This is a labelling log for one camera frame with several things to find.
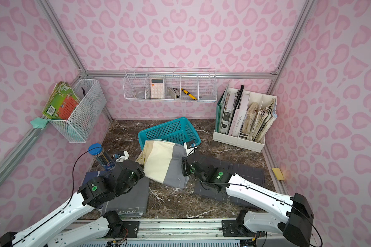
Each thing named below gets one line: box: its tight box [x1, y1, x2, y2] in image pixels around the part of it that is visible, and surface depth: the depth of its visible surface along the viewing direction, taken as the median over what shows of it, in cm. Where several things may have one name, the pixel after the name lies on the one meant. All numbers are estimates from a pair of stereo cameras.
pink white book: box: [228, 92, 251, 137], surface depth 94 cm
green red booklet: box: [41, 81, 81, 121], surface depth 73 cm
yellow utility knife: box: [181, 87, 197, 100], surface depth 100 cm
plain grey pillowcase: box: [100, 175, 150, 218], surface depth 79 cm
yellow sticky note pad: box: [271, 167, 285, 181], surface depth 96 cm
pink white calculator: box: [150, 78, 165, 99], surface depth 97 cm
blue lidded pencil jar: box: [87, 143, 116, 171], surface depth 87 cm
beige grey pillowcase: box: [136, 140, 190, 189], surface depth 74 cm
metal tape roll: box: [134, 91, 146, 99], surface depth 99 cm
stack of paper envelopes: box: [251, 97, 278, 143], surface depth 93 cm
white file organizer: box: [212, 87, 278, 153], surface depth 99 cm
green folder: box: [215, 81, 231, 133], surface depth 92 cm
